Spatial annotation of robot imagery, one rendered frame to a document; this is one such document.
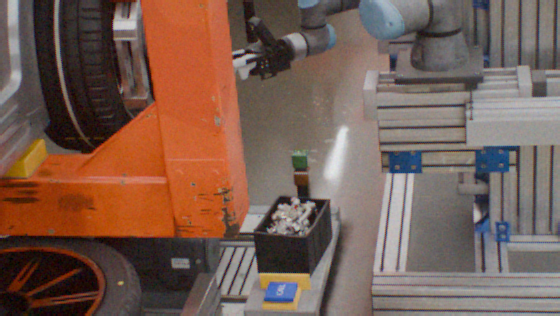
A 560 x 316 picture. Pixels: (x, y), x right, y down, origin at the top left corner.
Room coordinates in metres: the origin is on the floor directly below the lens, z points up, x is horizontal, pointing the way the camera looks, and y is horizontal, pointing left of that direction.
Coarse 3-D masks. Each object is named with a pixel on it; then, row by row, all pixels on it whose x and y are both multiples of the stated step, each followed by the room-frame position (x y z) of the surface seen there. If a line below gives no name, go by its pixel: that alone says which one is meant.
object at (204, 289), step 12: (204, 276) 2.35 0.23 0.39; (192, 288) 2.30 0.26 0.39; (204, 288) 2.29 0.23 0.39; (216, 288) 2.36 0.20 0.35; (192, 300) 2.24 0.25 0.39; (204, 300) 2.24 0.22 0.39; (216, 300) 2.33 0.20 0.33; (192, 312) 2.19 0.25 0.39; (204, 312) 2.23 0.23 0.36; (216, 312) 2.32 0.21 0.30
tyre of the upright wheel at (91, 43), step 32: (64, 0) 2.72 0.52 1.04; (96, 0) 2.70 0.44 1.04; (64, 32) 2.69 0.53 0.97; (96, 32) 2.67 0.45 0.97; (64, 64) 2.66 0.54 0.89; (96, 64) 2.65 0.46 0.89; (64, 96) 2.67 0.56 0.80; (96, 96) 2.65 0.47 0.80; (64, 128) 2.71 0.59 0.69; (96, 128) 2.69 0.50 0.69
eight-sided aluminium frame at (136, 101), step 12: (120, 12) 2.72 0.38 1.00; (132, 12) 2.71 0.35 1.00; (120, 24) 2.69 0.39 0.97; (132, 24) 2.69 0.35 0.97; (120, 36) 2.69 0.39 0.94; (132, 36) 2.68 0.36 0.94; (120, 48) 2.69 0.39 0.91; (132, 48) 2.68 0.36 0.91; (120, 60) 2.69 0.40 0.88; (144, 60) 2.71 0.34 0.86; (120, 72) 2.69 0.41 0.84; (144, 72) 2.70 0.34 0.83; (132, 84) 2.71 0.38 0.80; (144, 84) 2.68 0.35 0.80; (132, 96) 2.69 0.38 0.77; (144, 96) 2.68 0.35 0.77; (132, 108) 2.69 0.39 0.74; (144, 108) 2.68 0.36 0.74
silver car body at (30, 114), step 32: (0, 0) 2.52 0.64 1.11; (0, 32) 2.49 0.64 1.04; (32, 32) 2.60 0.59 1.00; (0, 64) 2.45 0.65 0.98; (32, 64) 2.56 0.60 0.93; (0, 96) 2.40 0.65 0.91; (32, 96) 2.53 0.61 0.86; (0, 128) 2.33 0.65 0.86; (32, 128) 2.49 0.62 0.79; (0, 160) 2.31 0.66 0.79
